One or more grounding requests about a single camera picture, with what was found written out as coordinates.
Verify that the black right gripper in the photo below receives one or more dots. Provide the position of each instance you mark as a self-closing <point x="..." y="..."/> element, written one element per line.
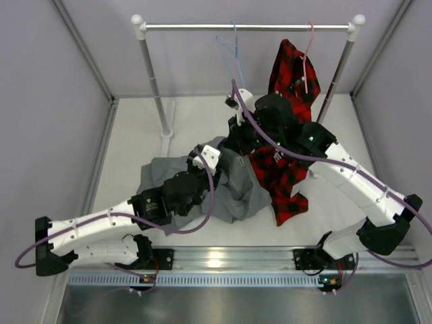
<point x="237" y="134"/>

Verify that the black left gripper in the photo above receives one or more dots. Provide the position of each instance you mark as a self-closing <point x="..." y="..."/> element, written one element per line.
<point x="191" y="166"/>

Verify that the grey button shirt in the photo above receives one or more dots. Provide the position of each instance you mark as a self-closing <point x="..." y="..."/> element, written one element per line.
<point x="238" y="195"/>

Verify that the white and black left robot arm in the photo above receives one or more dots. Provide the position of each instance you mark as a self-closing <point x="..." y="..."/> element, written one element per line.
<point x="115" y="235"/>

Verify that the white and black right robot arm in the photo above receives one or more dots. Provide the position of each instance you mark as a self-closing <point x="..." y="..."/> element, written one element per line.
<point x="309" y="144"/>

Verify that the red black plaid shirt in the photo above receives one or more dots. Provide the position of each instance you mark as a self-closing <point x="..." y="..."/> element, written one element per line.
<point x="276" y="173"/>

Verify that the silver white clothes rack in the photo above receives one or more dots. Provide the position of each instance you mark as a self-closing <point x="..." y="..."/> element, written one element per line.
<point x="141" y="28"/>

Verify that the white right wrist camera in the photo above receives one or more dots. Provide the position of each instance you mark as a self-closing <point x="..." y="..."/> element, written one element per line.
<point x="232" y="101"/>

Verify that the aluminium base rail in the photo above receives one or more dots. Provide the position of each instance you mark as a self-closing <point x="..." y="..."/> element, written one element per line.
<point x="270" y="258"/>

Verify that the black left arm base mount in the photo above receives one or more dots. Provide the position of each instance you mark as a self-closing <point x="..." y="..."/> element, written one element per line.
<point x="157" y="258"/>

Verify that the light blue wire hanger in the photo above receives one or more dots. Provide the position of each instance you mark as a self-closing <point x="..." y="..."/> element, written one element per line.
<point x="229" y="53"/>

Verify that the pink wire hanger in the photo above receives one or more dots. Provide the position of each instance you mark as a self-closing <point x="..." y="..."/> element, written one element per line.
<point x="305" y="57"/>

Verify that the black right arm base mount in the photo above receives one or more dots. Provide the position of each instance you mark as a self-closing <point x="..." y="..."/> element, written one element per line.
<point x="311" y="259"/>

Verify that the grey slotted cable duct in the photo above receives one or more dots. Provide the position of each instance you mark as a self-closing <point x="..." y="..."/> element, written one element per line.
<point x="255" y="280"/>

